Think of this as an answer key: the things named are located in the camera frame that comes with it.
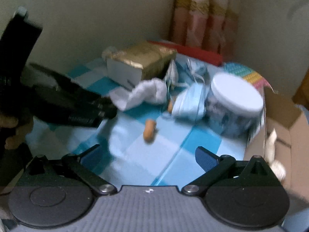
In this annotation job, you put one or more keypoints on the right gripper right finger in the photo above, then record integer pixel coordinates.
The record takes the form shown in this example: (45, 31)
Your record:
(240, 194)

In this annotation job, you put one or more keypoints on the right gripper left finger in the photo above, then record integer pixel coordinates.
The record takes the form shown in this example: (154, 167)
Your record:
(56, 192)

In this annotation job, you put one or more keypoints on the light blue face mask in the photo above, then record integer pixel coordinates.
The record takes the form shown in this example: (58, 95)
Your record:
(190, 103)

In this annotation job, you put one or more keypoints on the white sock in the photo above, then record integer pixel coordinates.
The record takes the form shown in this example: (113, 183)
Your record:
(152, 91)

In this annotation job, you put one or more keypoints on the person's left hand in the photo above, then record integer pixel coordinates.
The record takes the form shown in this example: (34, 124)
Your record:
(19, 132)

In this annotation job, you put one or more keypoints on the cream fabric bow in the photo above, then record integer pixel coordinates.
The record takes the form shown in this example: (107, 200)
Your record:
(269, 155)

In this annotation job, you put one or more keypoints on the brown cardboard box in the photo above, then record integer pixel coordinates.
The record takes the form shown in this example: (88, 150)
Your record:
(291, 147)

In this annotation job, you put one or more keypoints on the clear jar white lid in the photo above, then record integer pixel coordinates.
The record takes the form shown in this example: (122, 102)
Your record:
(232, 105)

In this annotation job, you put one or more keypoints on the blue checkered tablecloth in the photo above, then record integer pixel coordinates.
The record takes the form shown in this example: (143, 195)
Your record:
(124, 158)

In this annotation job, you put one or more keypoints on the wooden bed headboard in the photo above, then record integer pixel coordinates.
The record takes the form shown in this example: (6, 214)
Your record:
(301, 96)

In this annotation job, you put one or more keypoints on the rainbow pop-it silicone mat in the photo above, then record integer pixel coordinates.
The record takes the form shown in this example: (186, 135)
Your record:
(248, 74)

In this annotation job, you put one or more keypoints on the gold and white box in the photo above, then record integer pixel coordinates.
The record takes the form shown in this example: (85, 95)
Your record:
(143, 61)

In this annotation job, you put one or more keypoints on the red flat object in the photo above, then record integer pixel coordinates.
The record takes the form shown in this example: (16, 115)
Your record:
(203, 55)

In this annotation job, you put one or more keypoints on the pink striped curtain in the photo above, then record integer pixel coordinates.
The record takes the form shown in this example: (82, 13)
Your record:
(209, 25)

